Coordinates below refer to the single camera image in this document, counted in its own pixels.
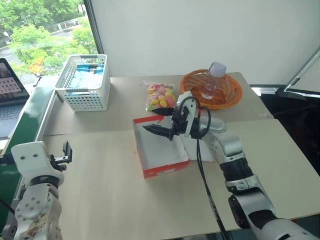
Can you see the clear bag of colourful candies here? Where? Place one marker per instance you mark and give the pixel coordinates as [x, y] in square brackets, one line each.
[160, 96]

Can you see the red and white box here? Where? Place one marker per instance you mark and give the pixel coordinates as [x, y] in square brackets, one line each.
[160, 150]

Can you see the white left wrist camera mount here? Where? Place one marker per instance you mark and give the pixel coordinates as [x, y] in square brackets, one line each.
[27, 155]

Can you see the blue packet stack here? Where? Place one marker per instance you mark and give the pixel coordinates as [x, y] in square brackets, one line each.
[86, 77]

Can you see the black side table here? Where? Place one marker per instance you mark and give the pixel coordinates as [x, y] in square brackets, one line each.
[295, 117]

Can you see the white perforated plastic basket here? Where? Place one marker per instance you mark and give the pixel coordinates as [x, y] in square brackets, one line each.
[87, 98]

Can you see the dark window frame post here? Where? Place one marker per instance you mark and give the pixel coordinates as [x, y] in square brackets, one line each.
[93, 27]

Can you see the silver metal pole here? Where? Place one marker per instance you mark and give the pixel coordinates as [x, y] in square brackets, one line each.
[303, 70]

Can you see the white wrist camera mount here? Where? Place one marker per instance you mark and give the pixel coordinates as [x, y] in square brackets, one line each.
[27, 155]
[193, 117]

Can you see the orange wicker basket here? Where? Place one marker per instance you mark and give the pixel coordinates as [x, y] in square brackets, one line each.
[225, 92]

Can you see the grey laptop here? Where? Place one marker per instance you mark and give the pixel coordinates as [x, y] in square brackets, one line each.
[10, 112]

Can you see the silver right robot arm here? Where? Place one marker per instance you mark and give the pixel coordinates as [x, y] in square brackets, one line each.
[231, 147]

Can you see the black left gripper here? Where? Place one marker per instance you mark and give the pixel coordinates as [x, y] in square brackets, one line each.
[57, 160]

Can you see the green conveyor belt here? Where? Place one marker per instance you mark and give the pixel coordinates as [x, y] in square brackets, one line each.
[25, 120]

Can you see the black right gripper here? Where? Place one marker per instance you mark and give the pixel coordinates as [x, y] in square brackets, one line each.
[179, 120]

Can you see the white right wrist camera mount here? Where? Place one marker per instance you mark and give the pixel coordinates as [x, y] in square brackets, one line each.
[193, 117]

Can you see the clear bottle with purple cap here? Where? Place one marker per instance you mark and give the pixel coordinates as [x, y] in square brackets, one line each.
[212, 82]

